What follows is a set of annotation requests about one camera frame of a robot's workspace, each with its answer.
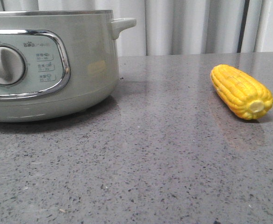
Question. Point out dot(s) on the yellow corn cob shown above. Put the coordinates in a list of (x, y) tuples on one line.
[(245, 96)]

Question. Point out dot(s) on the pale green electric pot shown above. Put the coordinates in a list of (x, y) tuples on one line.
[(70, 61)]

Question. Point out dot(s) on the grey pot control knob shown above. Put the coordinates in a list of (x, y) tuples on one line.
[(12, 66)]

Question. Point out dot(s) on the white pleated curtain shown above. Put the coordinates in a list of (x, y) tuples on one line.
[(178, 27)]

